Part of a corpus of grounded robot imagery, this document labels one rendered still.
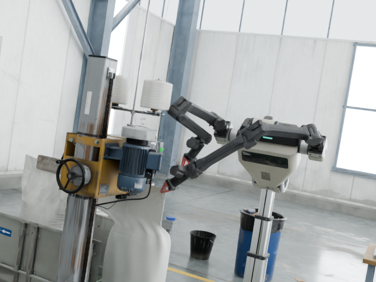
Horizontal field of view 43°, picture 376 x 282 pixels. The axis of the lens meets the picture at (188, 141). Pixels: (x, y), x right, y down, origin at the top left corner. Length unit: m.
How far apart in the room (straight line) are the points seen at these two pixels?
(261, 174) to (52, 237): 1.34
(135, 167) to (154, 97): 0.40
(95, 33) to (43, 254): 6.23
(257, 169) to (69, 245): 1.23
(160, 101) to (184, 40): 9.07
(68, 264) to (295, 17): 9.19
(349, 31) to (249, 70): 2.28
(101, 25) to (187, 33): 3.28
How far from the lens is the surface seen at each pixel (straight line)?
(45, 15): 8.09
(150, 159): 2.50
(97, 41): 8.85
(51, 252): 3.08
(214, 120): 2.90
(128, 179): 2.49
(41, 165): 3.35
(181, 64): 11.55
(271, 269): 5.05
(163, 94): 2.60
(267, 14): 11.33
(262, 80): 11.04
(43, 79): 8.12
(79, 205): 2.61
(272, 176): 3.08
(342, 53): 10.78
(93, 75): 2.57
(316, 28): 11.00
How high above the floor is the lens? 1.52
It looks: 3 degrees down
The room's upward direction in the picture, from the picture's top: 9 degrees clockwise
